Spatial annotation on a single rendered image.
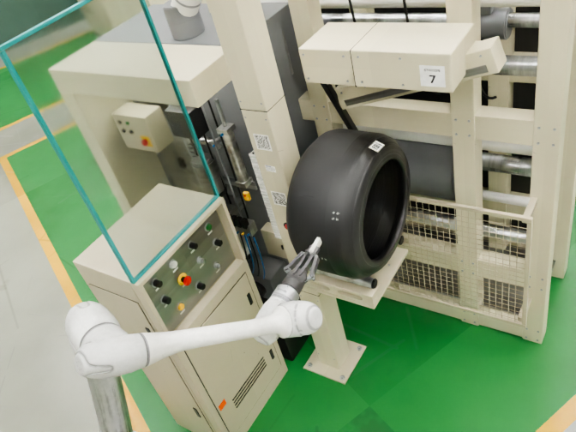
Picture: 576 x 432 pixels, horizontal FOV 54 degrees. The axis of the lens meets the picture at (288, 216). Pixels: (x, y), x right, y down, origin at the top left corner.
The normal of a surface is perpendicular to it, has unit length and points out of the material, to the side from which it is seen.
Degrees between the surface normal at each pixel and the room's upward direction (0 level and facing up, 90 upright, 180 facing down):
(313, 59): 90
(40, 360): 0
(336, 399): 0
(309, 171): 29
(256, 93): 90
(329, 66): 90
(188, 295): 90
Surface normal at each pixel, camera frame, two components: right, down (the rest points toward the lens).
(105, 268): -0.22, -0.76
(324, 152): -0.33, -0.61
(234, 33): -0.52, 0.63
